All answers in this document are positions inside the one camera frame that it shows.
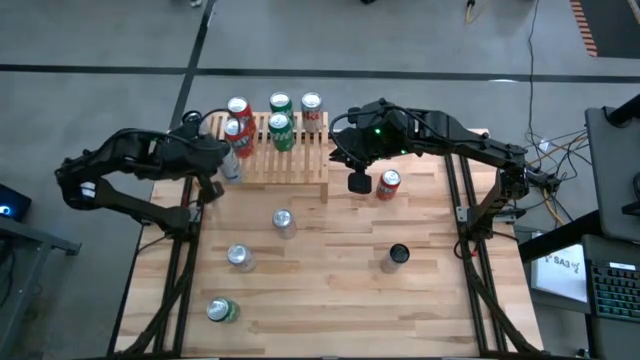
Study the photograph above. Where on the black aluminium table frame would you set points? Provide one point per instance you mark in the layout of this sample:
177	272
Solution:
182	300

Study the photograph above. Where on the black device with blue light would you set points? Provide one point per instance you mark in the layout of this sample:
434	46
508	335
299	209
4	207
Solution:
15	200

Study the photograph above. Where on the dark grey desk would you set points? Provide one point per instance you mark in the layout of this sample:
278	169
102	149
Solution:
600	340

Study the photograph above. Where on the black mat orange striped edge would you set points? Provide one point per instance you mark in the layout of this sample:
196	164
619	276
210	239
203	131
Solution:
615	25

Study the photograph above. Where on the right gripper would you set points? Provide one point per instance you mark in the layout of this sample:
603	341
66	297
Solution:
375	135

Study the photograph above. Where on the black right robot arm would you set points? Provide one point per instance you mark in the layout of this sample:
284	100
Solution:
475	145

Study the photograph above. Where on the black desk support bar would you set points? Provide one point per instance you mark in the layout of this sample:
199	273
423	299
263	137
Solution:
555	235

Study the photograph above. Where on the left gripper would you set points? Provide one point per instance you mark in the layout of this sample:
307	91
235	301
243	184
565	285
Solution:
197	150

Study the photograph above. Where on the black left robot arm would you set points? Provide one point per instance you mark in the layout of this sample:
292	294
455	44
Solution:
120	145

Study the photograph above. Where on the silver Diet Coke can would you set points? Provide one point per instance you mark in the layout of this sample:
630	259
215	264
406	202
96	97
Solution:
285	222
241	257
311	115

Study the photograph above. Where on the wooden slatted shelf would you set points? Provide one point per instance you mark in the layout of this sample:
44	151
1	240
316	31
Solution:
300	165

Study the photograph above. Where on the silver angle bracket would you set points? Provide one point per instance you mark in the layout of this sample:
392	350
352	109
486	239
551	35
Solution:
461	214

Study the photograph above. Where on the green Sprite can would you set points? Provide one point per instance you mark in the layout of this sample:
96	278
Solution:
281	132
222	310
281	102

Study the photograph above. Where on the grey metal stand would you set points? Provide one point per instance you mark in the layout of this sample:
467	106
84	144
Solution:
30	235

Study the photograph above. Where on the grey desk panel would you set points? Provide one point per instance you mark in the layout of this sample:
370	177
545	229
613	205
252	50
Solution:
615	175

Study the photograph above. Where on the black power strip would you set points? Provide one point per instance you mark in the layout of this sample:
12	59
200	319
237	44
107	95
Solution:
547	181

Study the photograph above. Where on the white paper sign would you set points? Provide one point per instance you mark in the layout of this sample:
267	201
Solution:
560	275

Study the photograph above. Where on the backlit black keyboard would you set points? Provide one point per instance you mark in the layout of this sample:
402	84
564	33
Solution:
617	295

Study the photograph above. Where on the orange-red Fanta can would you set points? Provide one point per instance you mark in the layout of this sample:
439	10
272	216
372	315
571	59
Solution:
241	107
388	185
239	140

